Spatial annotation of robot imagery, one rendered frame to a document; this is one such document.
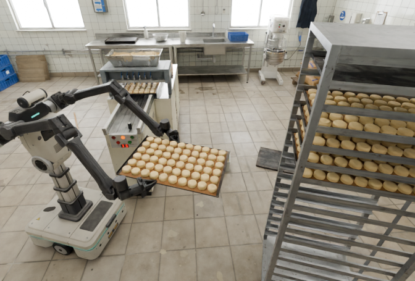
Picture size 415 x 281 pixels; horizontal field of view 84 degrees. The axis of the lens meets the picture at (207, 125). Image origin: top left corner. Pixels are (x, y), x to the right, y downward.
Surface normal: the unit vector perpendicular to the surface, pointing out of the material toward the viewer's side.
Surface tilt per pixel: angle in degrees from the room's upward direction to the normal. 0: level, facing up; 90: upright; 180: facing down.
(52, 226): 0
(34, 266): 0
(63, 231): 0
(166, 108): 90
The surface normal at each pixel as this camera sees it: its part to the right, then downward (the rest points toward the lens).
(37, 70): 0.08, 0.15
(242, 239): 0.00, -0.85
